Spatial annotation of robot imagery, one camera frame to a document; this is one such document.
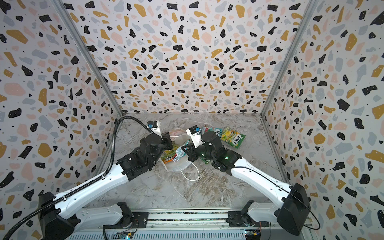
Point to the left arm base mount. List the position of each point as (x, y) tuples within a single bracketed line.
[(136, 220)]

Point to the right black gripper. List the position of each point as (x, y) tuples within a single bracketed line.
[(192, 151)]

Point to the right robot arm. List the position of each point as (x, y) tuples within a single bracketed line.
[(290, 204)]

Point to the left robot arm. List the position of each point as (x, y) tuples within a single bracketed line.
[(64, 214)]

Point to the green white snack packet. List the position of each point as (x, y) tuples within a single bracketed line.
[(179, 153)]

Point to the corner aluminium post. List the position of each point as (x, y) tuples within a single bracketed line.
[(65, 16), (290, 54)]

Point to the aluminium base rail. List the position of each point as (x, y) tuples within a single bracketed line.
[(191, 224)]

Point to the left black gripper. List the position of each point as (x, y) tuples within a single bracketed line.
[(166, 140)]

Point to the white paper gift bag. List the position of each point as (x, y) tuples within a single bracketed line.
[(178, 137)]

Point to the red green Fox's candy bag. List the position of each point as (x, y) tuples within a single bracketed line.
[(217, 131)]

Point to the right corner aluminium post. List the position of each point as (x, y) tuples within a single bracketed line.
[(290, 54)]

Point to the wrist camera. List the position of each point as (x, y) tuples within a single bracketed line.
[(154, 127), (195, 134)]

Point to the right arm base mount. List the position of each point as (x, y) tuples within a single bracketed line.
[(236, 220)]

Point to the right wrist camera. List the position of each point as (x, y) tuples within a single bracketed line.
[(195, 134)]

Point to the left corner aluminium post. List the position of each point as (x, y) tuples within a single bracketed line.
[(65, 16)]

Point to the yellow green Fox's candy bag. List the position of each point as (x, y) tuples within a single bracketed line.
[(232, 137)]

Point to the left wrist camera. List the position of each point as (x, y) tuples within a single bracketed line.
[(154, 127)]

